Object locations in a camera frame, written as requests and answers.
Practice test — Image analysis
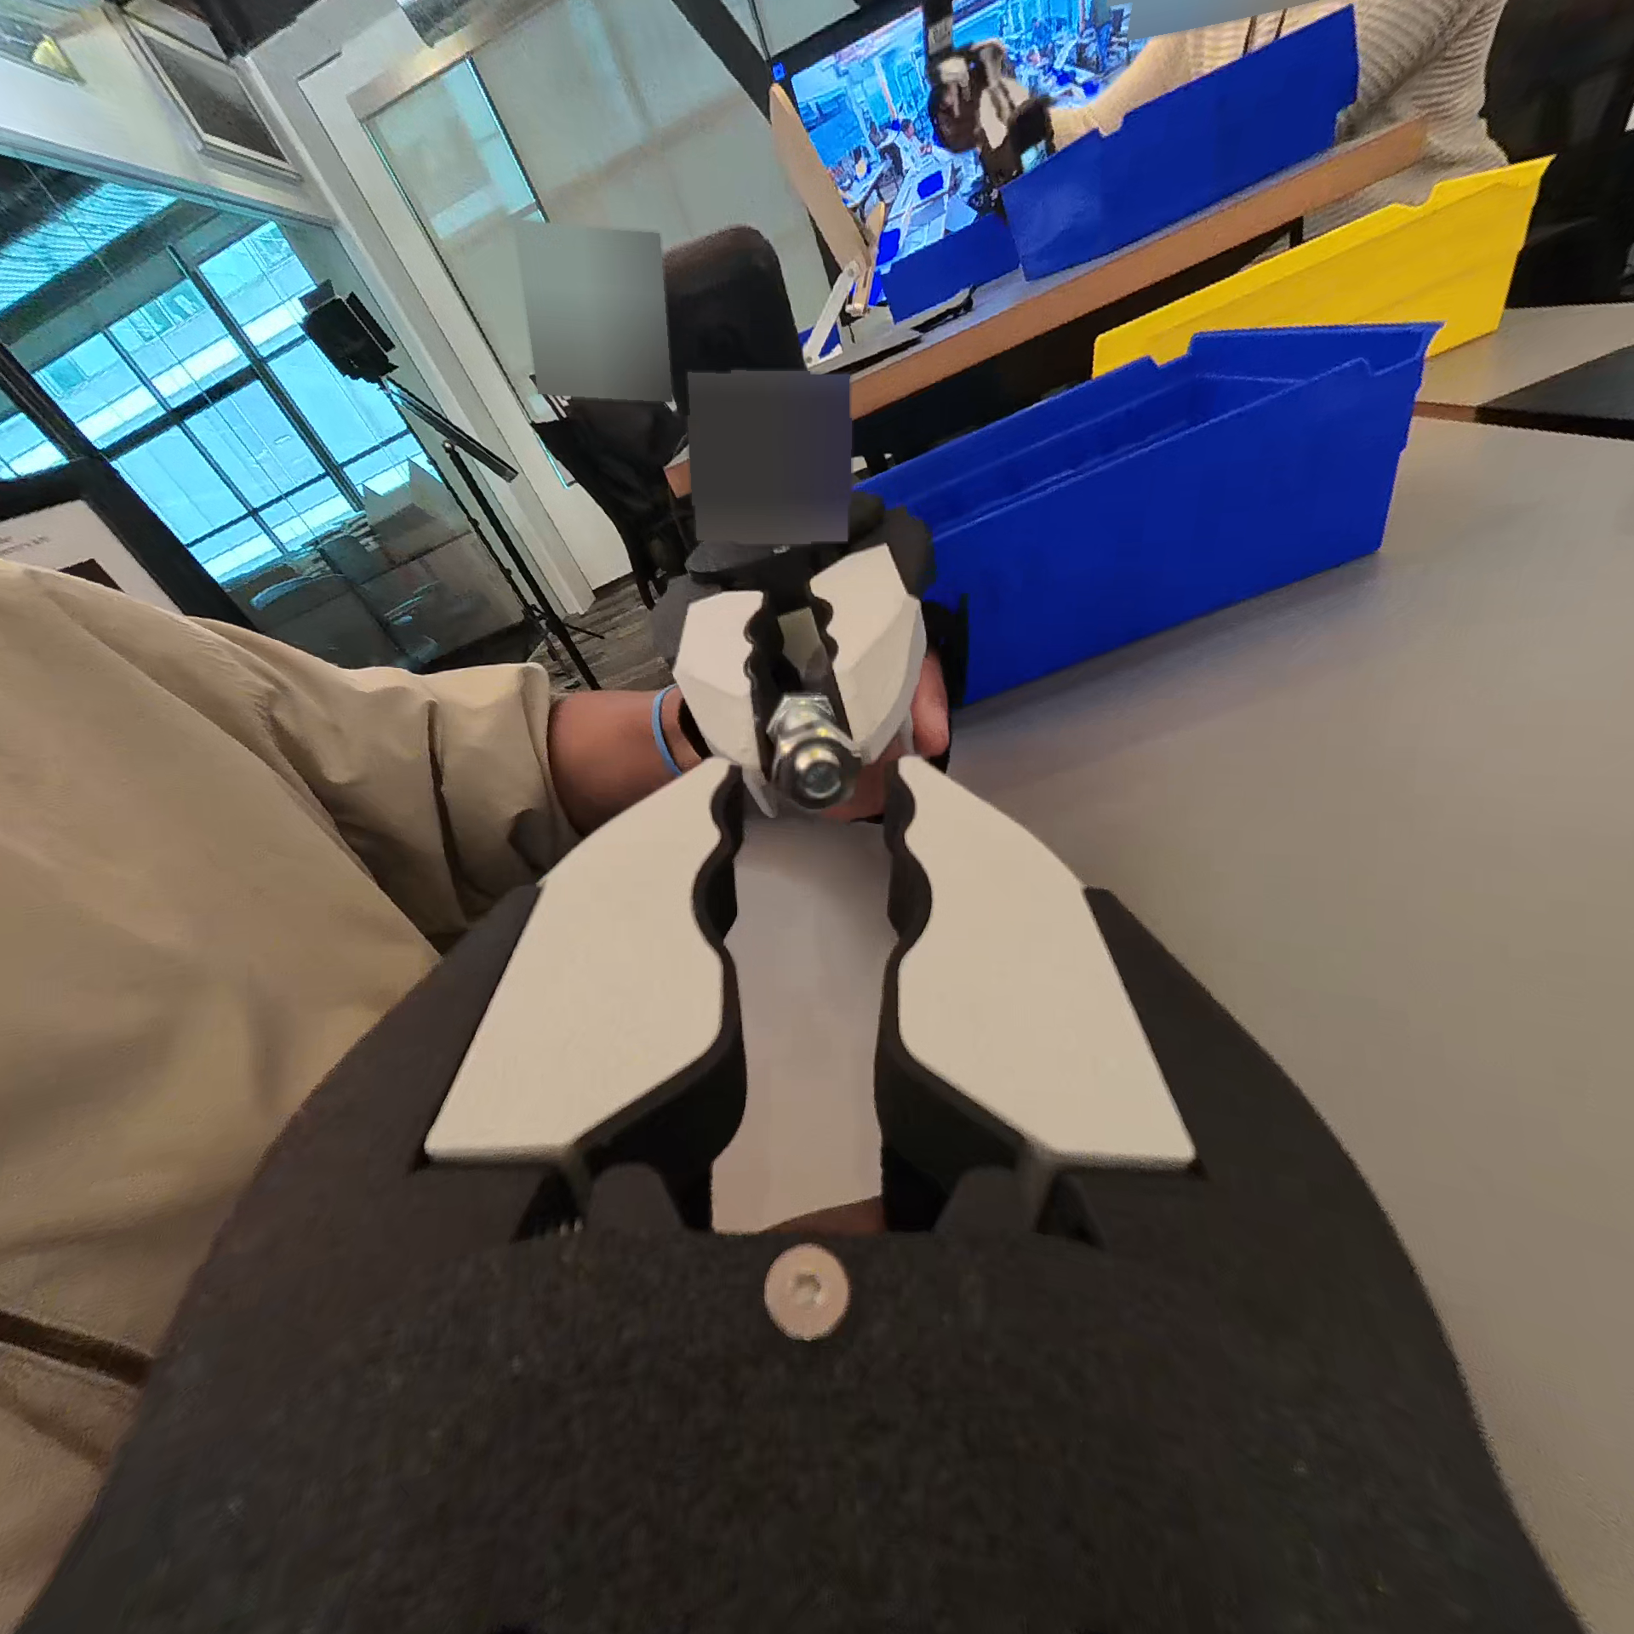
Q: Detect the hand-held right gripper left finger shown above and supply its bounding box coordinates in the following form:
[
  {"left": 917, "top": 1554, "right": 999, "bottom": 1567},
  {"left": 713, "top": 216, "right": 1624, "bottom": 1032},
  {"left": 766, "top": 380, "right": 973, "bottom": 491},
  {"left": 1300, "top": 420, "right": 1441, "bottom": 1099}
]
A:
[{"left": 423, "top": 765, "right": 751, "bottom": 1232}]

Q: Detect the steel hex bolt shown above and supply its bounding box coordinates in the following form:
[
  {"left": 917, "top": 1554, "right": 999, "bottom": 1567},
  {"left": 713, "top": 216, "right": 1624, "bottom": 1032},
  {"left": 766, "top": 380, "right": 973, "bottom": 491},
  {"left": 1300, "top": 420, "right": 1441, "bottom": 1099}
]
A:
[{"left": 766, "top": 691, "right": 856, "bottom": 811}]

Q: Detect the black flat pad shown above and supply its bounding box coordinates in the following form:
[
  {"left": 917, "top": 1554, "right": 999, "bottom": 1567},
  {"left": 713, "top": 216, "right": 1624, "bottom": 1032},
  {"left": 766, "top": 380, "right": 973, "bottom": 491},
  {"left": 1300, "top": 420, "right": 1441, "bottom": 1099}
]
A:
[{"left": 1488, "top": 346, "right": 1634, "bottom": 441}]

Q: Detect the long blue bin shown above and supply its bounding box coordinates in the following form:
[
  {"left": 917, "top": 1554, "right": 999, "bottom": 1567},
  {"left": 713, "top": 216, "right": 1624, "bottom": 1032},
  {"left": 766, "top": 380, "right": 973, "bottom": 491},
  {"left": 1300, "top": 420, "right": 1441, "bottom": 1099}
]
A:
[{"left": 1002, "top": 5, "right": 1361, "bottom": 283}]

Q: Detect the person's left forearm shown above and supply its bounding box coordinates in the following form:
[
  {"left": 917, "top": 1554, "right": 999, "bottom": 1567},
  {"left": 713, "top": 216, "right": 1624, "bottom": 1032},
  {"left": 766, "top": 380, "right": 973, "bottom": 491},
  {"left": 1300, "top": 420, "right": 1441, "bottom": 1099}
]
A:
[{"left": 0, "top": 558, "right": 685, "bottom": 1354}]

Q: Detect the blue plastic bin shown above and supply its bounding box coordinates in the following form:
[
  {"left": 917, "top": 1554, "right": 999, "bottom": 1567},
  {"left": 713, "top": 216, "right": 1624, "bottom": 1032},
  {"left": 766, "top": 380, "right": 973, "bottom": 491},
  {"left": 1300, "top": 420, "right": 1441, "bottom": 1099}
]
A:
[{"left": 853, "top": 322, "right": 1442, "bottom": 705}]

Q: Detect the wooden board document stand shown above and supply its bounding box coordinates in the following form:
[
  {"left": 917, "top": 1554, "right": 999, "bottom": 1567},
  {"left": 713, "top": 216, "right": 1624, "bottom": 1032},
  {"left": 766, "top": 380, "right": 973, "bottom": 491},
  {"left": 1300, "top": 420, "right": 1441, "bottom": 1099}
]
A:
[{"left": 766, "top": 82, "right": 977, "bottom": 372}]

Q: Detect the yellow plastic bin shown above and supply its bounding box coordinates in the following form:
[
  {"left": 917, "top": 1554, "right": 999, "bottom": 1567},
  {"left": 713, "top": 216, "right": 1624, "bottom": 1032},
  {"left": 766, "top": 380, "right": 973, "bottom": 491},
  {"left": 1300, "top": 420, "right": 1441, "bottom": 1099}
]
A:
[{"left": 1091, "top": 156, "right": 1557, "bottom": 380}]

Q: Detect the steel hex nut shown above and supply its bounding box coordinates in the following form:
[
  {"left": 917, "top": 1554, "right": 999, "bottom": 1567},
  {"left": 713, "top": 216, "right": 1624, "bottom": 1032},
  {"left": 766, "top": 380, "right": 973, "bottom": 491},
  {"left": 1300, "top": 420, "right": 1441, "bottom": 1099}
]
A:
[{"left": 778, "top": 740, "right": 853, "bottom": 811}]

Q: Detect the small blue bin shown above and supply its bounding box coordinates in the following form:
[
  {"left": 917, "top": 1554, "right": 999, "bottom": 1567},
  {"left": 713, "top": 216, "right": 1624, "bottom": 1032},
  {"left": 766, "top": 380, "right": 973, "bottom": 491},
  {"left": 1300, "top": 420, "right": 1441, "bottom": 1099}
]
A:
[{"left": 884, "top": 216, "right": 1024, "bottom": 322}]

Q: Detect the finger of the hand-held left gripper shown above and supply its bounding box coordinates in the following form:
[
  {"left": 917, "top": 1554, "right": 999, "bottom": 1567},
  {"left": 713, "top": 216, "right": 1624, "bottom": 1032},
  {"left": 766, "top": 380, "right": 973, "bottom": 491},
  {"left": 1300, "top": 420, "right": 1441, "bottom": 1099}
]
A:
[
  {"left": 778, "top": 544, "right": 929, "bottom": 773},
  {"left": 676, "top": 589, "right": 783, "bottom": 818}
]

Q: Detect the wooden-edged table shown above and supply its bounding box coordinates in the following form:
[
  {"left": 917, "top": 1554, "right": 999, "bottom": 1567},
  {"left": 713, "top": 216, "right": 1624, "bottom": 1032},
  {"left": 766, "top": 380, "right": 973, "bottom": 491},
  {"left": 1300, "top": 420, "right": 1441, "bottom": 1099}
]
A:
[{"left": 666, "top": 116, "right": 1429, "bottom": 497}]

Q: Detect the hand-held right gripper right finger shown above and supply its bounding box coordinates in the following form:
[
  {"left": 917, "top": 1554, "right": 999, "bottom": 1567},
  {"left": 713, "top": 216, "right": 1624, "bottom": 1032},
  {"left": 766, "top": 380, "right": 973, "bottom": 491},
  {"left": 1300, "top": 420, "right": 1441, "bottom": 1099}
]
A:
[{"left": 877, "top": 755, "right": 1198, "bottom": 1232}]

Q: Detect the large display screen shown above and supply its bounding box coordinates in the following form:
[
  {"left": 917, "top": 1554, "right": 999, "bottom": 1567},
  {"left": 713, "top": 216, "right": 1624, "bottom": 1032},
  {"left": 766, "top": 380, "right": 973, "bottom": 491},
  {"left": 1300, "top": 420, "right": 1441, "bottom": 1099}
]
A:
[{"left": 766, "top": 0, "right": 1150, "bottom": 289}]

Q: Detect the person's left hand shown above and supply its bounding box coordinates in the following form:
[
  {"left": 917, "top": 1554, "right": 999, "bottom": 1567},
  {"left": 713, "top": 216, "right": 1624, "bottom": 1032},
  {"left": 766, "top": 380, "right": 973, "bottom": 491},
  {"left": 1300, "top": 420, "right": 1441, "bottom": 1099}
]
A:
[{"left": 679, "top": 654, "right": 953, "bottom": 823}]

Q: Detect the framed wall poster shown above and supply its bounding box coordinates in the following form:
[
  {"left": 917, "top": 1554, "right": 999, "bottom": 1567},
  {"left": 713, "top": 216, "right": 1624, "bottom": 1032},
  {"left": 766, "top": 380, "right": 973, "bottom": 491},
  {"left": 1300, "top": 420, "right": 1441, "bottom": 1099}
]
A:
[{"left": 0, "top": 497, "right": 186, "bottom": 615}]

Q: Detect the studio light on tripod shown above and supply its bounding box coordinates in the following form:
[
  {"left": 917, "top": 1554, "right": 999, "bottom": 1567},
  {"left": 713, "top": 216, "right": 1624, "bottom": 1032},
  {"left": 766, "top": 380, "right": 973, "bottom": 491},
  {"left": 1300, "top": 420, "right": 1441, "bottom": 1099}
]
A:
[{"left": 301, "top": 284, "right": 604, "bottom": 691}]

